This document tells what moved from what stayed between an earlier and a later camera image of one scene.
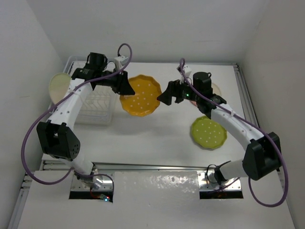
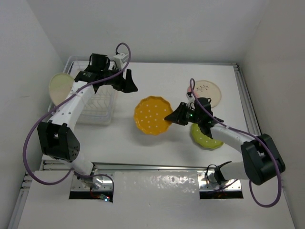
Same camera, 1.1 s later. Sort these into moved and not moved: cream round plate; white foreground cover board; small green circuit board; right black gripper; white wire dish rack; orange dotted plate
Moved: right black gripper; orange dotted plate
Not moved: cream round plate; white foreground cover board; small green circuit board; white wire dish rack
